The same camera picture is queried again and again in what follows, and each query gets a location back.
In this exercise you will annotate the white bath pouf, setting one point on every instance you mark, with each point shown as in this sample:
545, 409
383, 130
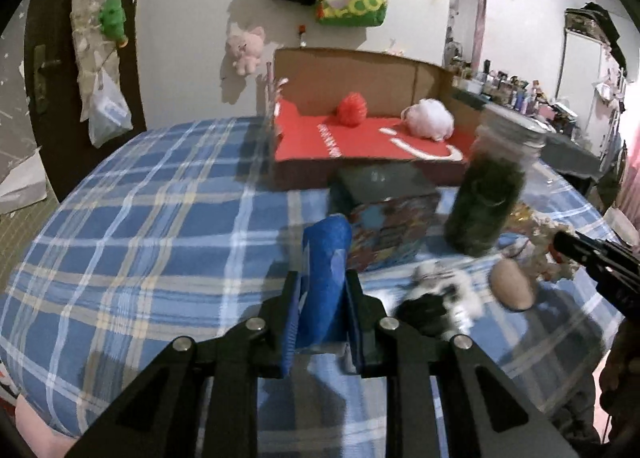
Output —
429, 118

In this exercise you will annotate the pink curtain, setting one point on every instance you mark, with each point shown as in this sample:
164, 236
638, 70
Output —
631, 173

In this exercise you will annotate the green plush toy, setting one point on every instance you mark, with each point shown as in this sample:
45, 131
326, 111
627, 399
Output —
112, 18

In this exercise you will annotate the glass jar with dark contents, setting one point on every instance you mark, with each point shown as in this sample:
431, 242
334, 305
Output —
485, 193

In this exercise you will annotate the crumpled white tissue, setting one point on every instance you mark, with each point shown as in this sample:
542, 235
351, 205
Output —
520, 249

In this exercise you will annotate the patterned bag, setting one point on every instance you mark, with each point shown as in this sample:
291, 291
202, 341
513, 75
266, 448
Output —
585, 20

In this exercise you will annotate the row of cosmetic bottles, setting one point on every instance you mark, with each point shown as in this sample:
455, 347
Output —
500, 83

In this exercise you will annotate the pink pig plush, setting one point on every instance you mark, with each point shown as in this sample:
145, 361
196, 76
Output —
245, 50

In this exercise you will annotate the white plastic bag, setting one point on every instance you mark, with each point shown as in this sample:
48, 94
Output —
107, 113

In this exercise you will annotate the cardboard box with red lining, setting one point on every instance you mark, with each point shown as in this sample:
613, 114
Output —
360, 143

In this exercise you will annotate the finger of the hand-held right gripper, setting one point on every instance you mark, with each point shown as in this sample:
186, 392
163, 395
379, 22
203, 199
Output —
585, 248

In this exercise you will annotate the red bath pouf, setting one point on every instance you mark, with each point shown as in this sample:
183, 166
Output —
351, 109

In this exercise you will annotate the pink cushion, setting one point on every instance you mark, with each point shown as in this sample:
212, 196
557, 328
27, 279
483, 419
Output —
37, 430

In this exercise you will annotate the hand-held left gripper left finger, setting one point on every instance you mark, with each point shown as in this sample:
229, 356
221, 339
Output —
289, 328

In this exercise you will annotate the colourful printed box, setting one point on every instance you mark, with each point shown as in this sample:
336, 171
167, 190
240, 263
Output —
390, 233

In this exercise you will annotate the patterned hanging organizer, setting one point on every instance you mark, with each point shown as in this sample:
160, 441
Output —
85, 58

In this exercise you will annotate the beige egg-shaped sponge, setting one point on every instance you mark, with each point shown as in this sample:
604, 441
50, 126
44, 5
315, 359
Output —
510, 285

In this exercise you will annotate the dark brown door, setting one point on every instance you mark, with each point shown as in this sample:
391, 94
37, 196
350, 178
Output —
60, 153

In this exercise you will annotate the white fluffy rabbit plush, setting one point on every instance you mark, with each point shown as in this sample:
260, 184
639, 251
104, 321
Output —
452, 283

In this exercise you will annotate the blue and white soft toy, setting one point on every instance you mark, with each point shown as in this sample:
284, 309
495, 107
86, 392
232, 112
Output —
325, 278

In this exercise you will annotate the white cabinet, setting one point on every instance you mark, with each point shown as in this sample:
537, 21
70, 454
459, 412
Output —
580, 68

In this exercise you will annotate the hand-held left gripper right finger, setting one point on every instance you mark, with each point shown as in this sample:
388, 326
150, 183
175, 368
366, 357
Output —
352, 328

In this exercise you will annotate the table with dark cloth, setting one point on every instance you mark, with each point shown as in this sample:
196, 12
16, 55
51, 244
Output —
565, 148

